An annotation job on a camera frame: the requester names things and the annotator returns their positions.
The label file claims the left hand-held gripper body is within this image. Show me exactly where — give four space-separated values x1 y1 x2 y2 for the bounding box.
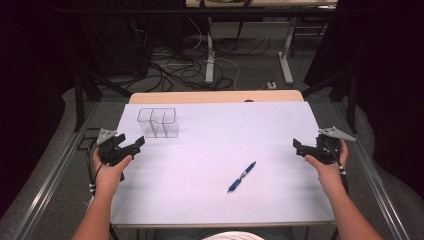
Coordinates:
96 128 141 167

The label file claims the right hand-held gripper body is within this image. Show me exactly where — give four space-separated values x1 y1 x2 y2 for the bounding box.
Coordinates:
300 126 357 166

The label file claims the clear acrylic organizer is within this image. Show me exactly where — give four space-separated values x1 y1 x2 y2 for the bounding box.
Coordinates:
136 106 180 140

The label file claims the blue pen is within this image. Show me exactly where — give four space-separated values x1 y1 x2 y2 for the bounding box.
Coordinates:
227 161 257 194

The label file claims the person's left hand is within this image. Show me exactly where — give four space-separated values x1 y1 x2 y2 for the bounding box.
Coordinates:
92 147 134 198

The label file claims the person's right hand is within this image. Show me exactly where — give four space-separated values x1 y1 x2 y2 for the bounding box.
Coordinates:
304 139 350 200

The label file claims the black metal stand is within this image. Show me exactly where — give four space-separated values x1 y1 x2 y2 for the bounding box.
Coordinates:
73 63 133 133
300 68 359 135

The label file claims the white table cover sheet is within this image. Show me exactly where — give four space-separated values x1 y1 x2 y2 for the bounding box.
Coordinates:
110 101 336 227

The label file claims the white desk leg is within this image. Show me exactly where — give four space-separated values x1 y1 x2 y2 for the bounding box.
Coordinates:
277 17 296 86
204 17 216 85

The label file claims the black curtain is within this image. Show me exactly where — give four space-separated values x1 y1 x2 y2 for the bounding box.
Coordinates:
0 0 83 218
304 0 424 199

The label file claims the person's white shirt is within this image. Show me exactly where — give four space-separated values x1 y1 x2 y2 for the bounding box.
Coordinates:
199 230 265 240

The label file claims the light desk top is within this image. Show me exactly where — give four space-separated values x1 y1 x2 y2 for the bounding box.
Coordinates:
185 0 338 8

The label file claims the black cable with white beads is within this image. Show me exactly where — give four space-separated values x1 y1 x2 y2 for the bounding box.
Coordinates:
333 143 350 196
85 146 103 208

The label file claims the black flat frame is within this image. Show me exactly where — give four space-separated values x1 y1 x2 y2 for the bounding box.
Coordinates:
76 127 102 152

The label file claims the bundle of black floor cables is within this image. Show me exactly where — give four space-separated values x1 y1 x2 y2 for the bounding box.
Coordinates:
126 36 273 93

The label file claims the white floor cable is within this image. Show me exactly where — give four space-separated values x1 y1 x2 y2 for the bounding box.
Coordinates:
186 16 242 92

